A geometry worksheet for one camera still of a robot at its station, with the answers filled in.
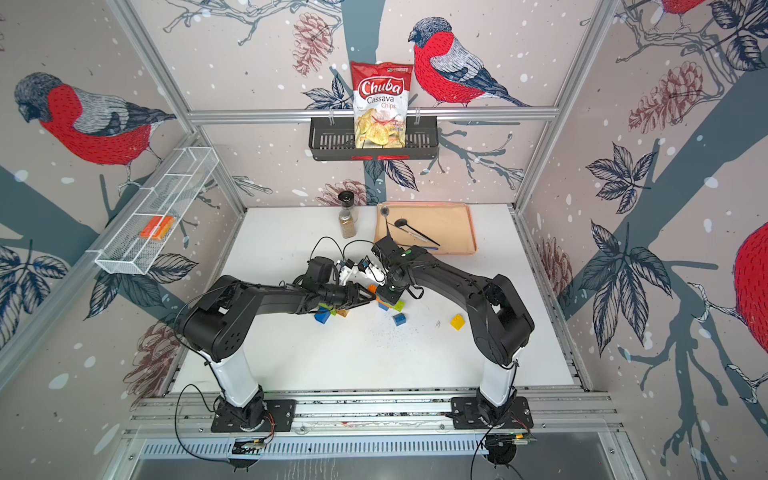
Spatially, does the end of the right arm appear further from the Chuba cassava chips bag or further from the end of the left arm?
the Chuba cassava chips bag

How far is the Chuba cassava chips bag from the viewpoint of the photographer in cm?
86

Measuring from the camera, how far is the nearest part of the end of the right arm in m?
0.66
